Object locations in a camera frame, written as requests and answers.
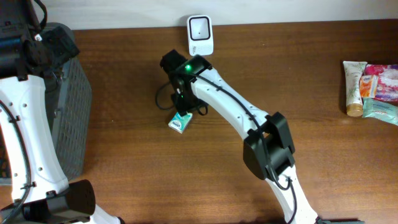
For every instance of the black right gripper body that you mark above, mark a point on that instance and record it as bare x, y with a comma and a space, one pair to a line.
185, 98

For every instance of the small teal tissue pack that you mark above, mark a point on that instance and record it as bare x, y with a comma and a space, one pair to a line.
179, 123

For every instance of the white Pantene tube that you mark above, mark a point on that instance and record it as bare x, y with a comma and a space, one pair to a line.
353, 74

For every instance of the small orange tissue pack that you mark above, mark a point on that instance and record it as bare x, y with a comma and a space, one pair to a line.
368, 86

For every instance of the mint green wipes pack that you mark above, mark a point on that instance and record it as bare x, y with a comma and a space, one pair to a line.
379, 110

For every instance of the purple tissue pack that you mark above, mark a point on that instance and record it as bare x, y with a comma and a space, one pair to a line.
386, 89

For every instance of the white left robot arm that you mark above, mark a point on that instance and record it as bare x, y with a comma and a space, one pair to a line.
41, 192

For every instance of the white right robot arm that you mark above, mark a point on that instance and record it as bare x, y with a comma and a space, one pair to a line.
268, 147

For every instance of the white barcode scanner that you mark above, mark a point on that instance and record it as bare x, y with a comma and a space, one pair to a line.
200, 35

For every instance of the dark grey plastic basket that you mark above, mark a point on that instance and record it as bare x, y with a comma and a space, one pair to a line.
68, 99

